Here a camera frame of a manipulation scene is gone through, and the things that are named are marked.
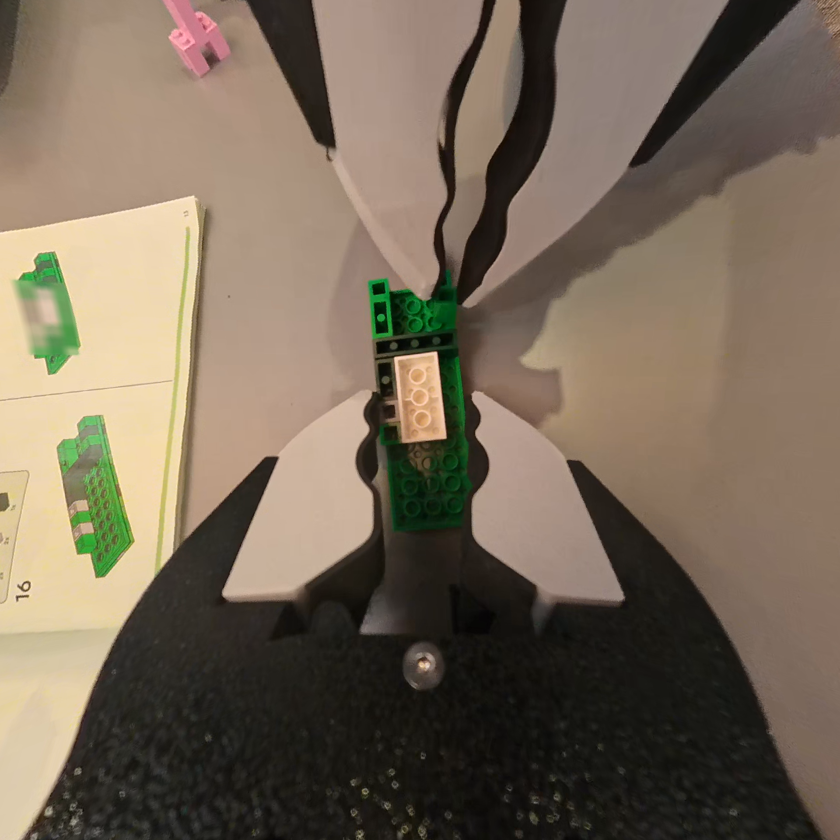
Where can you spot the green toy brick model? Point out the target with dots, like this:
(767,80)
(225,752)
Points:
(430,485)

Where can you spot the pink toy brick piece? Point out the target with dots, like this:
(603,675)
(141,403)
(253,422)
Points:
(197,36)

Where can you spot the dark object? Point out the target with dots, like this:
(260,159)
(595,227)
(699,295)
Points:
(10,39)

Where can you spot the brick building instruction booklet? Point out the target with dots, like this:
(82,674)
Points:
(111,407)

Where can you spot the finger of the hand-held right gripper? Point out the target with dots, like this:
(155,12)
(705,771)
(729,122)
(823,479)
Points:
(387,131)
(590,98)

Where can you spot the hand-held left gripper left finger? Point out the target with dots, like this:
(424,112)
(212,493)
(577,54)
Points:
(295,518)

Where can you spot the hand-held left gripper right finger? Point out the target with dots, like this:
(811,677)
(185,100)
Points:
(544,518)

